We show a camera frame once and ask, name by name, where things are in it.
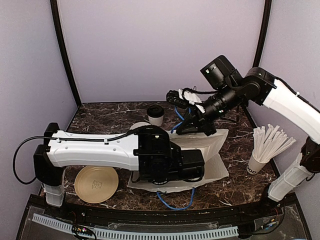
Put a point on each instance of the white perforated cable duct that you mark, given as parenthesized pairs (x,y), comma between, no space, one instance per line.
(134,232)

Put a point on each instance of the white paper cup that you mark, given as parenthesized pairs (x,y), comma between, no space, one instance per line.
(157,121)

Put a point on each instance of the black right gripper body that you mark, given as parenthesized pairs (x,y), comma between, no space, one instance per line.
(208,125)

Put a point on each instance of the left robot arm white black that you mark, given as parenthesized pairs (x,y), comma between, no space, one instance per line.
(146,149)

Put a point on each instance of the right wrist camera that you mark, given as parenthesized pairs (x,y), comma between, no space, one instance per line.
(184,98)

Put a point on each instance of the black front table rail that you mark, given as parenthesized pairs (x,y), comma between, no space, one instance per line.
(85,214)

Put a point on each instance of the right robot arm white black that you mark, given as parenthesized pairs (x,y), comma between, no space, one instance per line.
(230,89)

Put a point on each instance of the black plastic cup lid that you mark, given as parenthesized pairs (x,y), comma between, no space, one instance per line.
(155,111)

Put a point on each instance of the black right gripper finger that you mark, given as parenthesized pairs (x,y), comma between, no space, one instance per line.
(186,127)
(189,115)

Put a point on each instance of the black frame post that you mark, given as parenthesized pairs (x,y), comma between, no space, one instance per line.
(263,33)
(63,52)

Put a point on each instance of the white ceramic bowl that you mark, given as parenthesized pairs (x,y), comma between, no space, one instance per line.
(138,125)

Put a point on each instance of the paper wrapped straws bundle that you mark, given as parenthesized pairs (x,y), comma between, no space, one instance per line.
(269,142)

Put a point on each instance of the white cup holding straws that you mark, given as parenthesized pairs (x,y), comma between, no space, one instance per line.
(253,165)

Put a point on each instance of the cream yellow plate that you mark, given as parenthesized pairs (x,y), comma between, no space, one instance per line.
(96,184)

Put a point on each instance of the left black frame post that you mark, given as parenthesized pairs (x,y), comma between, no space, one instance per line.
(63,52)

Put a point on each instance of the blue checkered paper bag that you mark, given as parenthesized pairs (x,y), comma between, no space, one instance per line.
(180,194)

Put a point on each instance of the right black frame post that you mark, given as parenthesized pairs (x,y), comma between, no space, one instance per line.
(263,33)

